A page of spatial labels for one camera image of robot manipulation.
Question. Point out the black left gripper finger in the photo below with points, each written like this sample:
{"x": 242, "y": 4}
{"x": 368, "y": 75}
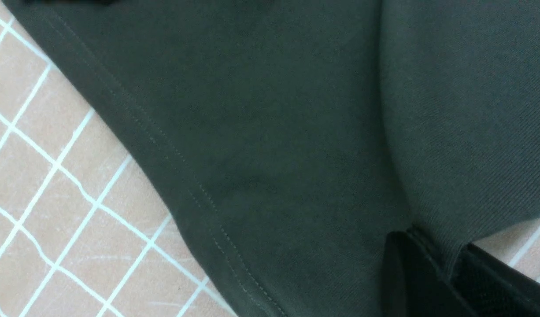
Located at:
{"x": 413, "y": 283}

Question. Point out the dark gray long-sleeve top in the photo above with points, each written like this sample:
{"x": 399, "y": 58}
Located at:
{"x": 288, "y": 138}

